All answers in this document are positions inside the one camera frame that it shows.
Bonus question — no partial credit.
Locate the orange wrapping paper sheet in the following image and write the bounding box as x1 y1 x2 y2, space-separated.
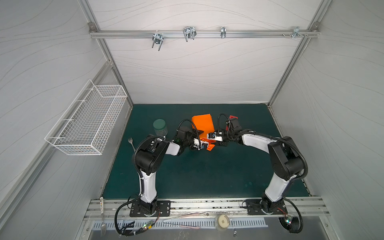
192 114 215 151

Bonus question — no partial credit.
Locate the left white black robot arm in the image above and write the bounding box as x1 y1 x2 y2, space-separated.
132 127 202 212

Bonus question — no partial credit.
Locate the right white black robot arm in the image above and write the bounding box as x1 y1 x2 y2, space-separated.
216 118 309 214

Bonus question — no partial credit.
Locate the silver metal fork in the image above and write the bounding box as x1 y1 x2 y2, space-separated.
128 138 136 152

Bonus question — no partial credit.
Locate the white slotted vent strip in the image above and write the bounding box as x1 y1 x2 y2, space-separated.
91 218 268 231

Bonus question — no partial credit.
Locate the left metal u-bolt clamp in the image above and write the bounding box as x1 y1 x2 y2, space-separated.
152 33 164 51

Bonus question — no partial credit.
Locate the metal u-bolt clamp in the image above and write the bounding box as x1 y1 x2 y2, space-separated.
152 33 164 51
183 26 197 42

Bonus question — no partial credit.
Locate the middle metal u-bolt clamp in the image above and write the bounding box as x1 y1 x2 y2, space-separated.
183 26 197 42

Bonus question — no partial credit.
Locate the right metal bolt clamp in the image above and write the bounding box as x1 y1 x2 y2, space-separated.
282 27 309 39

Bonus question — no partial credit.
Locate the fork hanging at front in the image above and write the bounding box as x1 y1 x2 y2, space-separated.
101 214 107 238

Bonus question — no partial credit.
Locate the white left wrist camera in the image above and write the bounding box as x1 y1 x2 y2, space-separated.
193 139 209 150

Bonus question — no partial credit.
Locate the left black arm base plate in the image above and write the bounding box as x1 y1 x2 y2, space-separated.
130 200 171 217

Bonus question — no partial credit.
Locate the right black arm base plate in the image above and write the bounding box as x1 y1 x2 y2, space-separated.
242 198 288 216

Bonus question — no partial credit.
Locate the white wire basket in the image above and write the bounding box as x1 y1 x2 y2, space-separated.
45 80 128 156

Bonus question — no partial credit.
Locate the small metal bracket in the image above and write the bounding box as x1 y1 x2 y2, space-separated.
221 27 227 39

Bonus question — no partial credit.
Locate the left black base cable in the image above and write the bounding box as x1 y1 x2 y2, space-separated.
114 197 160 237

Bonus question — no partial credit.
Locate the black base cable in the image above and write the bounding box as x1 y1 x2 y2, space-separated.
114 197 160 237
278 197 304 234

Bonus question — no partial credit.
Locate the right black base cable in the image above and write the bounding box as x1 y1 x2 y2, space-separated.
278 197 304 234

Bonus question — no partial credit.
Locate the aluminium crossbar rail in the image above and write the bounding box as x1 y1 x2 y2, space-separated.
90 29 321 39

